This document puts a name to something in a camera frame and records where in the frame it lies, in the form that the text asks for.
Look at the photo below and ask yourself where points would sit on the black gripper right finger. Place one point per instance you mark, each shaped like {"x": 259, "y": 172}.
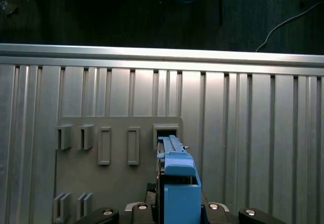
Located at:
{"x": 255, "y": 216}

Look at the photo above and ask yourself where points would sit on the grey parts rack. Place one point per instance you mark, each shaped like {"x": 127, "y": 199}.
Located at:
{"x": 119, "y": 183}

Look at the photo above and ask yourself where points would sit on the hard disk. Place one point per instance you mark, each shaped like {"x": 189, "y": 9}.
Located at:
{"x": 182, "y": 201}

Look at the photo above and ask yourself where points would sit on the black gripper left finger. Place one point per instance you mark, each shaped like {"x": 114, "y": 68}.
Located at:
{"x": 152, "y": 208}

